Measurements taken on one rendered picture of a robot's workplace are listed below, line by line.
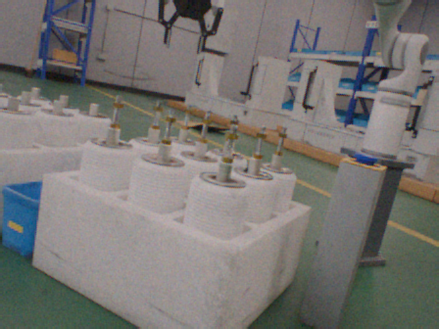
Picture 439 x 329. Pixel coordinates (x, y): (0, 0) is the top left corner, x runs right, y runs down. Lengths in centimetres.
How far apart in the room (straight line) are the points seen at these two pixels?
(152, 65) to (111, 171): 677
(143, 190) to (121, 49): 667
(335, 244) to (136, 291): 35
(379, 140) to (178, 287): 73
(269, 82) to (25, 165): 352
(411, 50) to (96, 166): 82
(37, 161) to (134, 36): 648
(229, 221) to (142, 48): 687
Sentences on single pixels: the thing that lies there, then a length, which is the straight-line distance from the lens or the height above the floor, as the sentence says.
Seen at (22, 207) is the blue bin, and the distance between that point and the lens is 85.
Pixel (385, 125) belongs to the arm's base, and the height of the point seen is 38.
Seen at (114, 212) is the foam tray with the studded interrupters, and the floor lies 16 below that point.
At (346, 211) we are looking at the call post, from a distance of 74.
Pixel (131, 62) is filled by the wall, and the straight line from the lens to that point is 735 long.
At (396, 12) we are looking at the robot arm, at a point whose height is 64.
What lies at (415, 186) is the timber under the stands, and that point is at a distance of 275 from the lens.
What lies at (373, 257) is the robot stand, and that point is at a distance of 124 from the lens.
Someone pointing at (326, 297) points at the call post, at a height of 7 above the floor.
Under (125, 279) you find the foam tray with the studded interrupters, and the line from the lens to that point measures 68.
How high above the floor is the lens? 39
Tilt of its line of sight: 10 degrees down
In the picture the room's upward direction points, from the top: 12 degrees clockwise
